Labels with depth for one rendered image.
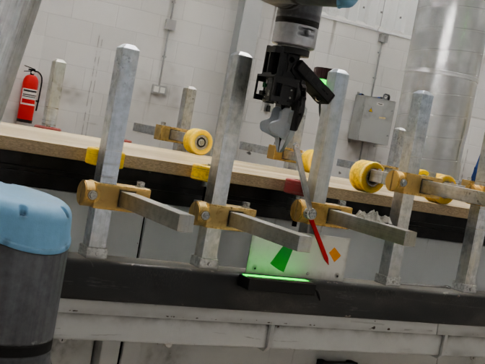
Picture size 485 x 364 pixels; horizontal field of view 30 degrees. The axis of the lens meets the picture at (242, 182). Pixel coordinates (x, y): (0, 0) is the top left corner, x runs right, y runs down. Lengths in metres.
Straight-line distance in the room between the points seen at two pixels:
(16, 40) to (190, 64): 8.25
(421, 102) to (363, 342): 0.59
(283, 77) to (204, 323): 0.55
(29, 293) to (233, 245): 1.14
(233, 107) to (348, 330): 0.63
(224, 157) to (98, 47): 7.38
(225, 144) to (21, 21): 0.72
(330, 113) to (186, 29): 7.52
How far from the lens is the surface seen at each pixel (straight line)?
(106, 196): 1.77
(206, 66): 9.56
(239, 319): 1.99
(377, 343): 2.24
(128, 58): 1.77
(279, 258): 1.98
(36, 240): 1.08
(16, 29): 1.27
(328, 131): 2.00
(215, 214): 1.88
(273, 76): 1.81
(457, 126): 5.95
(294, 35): 1.83
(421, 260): 2.52
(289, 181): 2.12
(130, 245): 2.06
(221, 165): 1.87
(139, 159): 1.99
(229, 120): 1.87
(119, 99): 1.77
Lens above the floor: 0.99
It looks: 3 degrees down
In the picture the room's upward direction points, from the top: 10 degrees clockwise
